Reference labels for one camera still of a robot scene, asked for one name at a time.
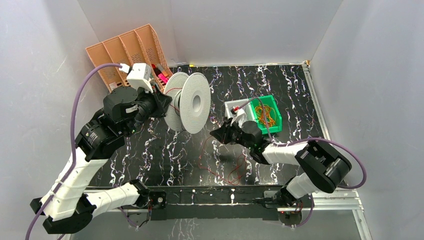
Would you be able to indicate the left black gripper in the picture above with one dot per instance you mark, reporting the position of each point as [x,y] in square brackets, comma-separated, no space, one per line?
[159,103]

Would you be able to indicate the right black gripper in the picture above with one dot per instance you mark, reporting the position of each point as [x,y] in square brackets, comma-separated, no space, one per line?
[222,134]

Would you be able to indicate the white perforated filament spool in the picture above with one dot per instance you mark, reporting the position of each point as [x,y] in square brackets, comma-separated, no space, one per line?
[191,102]

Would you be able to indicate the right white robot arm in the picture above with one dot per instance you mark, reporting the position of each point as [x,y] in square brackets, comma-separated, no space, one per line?
[324,167]

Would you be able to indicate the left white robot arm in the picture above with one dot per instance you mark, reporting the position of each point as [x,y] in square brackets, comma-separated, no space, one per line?
[67,207]

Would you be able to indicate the white plastic bin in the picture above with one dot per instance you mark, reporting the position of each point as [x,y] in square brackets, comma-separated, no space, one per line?
[248,112]

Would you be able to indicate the green plastic bin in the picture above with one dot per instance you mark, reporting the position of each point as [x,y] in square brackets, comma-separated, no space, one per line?
[267,117]

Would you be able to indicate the peach desk file organizer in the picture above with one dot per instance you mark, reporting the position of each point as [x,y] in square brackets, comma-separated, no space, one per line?
[140,45]

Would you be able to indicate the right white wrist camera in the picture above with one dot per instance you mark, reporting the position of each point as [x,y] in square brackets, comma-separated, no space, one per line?
[238,116]

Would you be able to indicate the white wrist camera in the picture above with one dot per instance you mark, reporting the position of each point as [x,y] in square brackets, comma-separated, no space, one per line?
[238,116]
[139,76]

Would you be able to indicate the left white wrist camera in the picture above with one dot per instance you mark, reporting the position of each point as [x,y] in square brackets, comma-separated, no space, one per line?
[139,76]

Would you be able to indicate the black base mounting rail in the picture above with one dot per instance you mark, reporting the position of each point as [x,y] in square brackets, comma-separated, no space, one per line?
[217,202]

